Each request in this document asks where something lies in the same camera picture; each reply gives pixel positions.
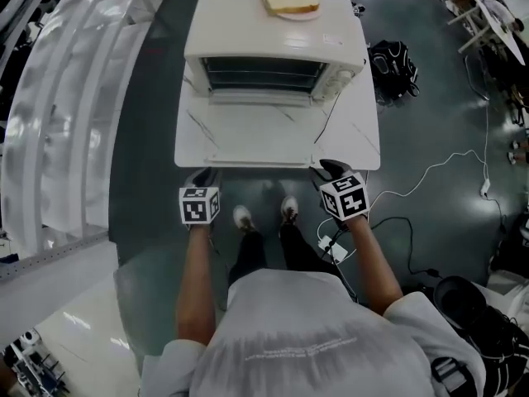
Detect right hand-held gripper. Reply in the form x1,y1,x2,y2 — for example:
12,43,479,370
309,159,370,230

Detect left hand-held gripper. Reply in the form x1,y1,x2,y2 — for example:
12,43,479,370
178,168,223,227

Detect white glass oven door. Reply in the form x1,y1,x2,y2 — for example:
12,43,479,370
203,92,318,170

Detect person's right forearm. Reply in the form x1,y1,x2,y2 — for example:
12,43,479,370
348,216,404,317

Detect person's left forearm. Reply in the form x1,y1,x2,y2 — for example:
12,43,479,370
174,222,219,349

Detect white toaster oven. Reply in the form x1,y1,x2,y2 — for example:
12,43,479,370
183,0,367,99

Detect small white square table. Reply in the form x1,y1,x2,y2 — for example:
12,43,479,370
174,0,382,171

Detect person's right white shoe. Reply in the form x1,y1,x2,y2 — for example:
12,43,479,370
280,194,300,226

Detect person's white shoe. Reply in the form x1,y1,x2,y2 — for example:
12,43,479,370
280,194,300,226
232,204,255,233

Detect person's left white shoe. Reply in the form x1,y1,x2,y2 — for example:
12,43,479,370
232,204,255,233

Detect white power strip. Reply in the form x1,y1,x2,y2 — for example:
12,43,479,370
317,234,350,263

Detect person's black trousers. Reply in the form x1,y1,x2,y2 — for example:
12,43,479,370
228,220,345,284

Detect black backpack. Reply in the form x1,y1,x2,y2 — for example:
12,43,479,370
367,40,421,108

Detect small pink plate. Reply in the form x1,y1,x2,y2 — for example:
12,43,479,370
274,6,322,22

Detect white shelf rack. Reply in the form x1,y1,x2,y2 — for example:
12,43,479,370
0,0,167,281

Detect person's white shirt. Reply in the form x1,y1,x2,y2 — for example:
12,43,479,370
140,268,487,397

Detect long white cable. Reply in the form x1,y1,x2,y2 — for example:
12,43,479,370
316,150,491,243

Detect black shoulder strap buckle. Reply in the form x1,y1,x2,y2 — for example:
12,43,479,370
431,356,477,397

